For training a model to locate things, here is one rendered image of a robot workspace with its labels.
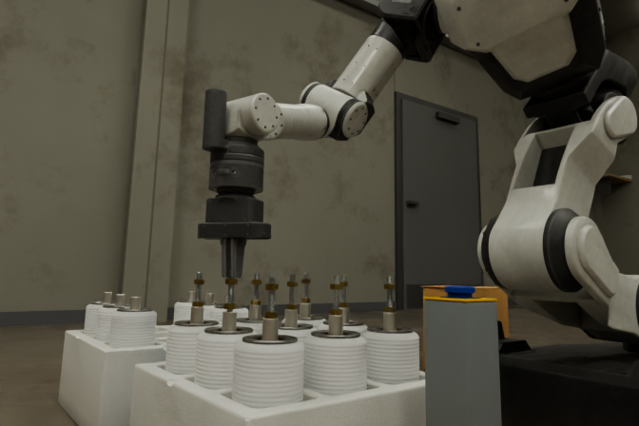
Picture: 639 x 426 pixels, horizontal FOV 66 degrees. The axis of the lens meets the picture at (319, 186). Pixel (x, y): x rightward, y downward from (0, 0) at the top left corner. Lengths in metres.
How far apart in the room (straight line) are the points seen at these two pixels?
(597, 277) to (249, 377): 0.58
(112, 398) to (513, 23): 1.06
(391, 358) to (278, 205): 3.32
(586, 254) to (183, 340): 0.67
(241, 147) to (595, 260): 0.61
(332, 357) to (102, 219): 2.92
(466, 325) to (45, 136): 3.17
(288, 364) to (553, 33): 0.74
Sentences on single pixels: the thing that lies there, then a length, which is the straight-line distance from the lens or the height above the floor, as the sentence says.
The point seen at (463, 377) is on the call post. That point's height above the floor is 0.22.
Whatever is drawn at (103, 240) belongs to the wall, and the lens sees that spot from 3.54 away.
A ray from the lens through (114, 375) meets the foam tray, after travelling 1.14.
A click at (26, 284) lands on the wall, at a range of 3.47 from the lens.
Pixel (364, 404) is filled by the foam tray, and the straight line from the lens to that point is 0.73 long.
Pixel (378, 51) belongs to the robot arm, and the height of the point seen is 0.80.
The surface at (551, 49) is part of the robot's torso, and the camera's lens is 1.04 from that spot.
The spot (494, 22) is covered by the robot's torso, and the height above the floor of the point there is 0.81.
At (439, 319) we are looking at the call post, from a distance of 0.69.
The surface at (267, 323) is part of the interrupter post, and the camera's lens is 0.70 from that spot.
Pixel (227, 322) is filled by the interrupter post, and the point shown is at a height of 0.26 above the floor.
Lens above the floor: 0.35
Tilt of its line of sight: 10 degrees up
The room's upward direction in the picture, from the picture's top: 1 degrees clockwise
